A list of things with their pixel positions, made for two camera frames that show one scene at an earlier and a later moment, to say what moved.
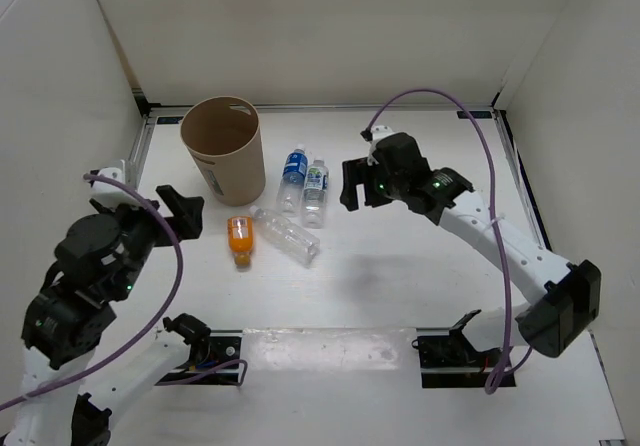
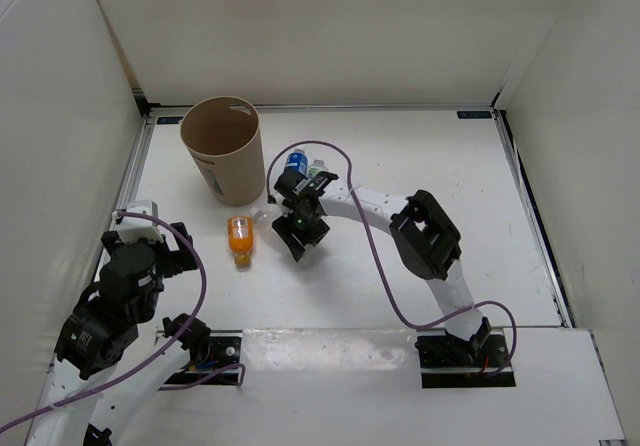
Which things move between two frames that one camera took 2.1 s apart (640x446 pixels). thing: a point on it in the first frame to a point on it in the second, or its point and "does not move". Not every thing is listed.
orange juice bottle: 240,238 does not move
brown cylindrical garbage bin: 222,135 does not move
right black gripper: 359,173 to 282,229
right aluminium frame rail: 502,119 does not move
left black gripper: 188,217 to 182,259
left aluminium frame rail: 139,150 does not move
